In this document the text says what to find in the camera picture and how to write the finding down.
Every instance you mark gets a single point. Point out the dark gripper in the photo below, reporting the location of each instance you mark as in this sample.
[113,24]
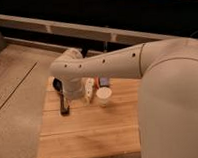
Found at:
[104,82]

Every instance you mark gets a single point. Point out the red pepper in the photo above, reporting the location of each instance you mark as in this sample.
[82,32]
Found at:
[97,82]

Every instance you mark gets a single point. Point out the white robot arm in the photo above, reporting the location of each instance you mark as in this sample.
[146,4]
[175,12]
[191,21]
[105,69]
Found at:
[167,96]

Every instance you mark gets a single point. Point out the white cup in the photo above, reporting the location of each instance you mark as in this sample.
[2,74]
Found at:
[103,95]

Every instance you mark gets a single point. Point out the dark table leg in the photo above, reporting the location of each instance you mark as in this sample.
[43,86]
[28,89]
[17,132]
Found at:
[84,51]

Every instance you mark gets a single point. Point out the black frying pan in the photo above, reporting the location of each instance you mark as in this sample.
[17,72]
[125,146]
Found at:
[57,84]

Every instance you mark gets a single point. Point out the wooden board table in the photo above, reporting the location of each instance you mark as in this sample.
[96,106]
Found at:
[90,130]

